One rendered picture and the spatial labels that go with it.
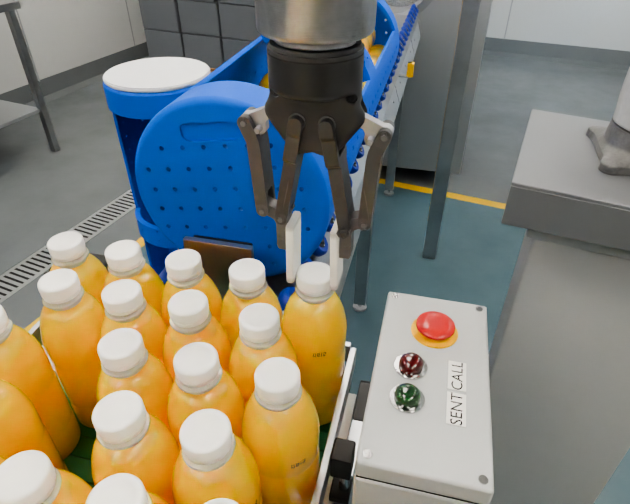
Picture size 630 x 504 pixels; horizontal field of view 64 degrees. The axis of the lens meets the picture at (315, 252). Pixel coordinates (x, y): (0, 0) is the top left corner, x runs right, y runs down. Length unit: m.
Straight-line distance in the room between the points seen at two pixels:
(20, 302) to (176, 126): 1.88
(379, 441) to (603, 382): 0.77
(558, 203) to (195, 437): 0.63
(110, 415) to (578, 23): 5.63
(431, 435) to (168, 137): 0.49
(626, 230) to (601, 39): 5.04
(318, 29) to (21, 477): 0.37
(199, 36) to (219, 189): 4.01
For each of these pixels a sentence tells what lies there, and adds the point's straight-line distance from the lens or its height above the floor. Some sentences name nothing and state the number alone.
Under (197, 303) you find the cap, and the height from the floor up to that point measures 1.11.
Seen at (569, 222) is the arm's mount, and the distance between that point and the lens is 0.86.
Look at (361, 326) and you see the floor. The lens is 2.06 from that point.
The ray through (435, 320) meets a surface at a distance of 0.49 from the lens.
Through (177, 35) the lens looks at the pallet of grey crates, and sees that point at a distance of 4.82.
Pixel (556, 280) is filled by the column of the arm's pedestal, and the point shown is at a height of 0.88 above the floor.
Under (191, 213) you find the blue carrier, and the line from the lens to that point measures 0.75.
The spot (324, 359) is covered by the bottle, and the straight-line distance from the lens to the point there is 0.56.
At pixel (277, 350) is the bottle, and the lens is 0.50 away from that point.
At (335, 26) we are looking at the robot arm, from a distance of 0.37.
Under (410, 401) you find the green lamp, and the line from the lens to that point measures 0.43.
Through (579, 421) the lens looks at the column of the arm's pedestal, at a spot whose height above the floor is 0.55.
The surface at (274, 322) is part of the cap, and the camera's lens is 0.48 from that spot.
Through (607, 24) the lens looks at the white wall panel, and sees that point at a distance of 5.84.
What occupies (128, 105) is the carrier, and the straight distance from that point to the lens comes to 1.39.
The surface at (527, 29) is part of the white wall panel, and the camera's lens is 5.85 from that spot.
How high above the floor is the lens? 1.45
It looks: 36 degrees down
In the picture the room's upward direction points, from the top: straight up
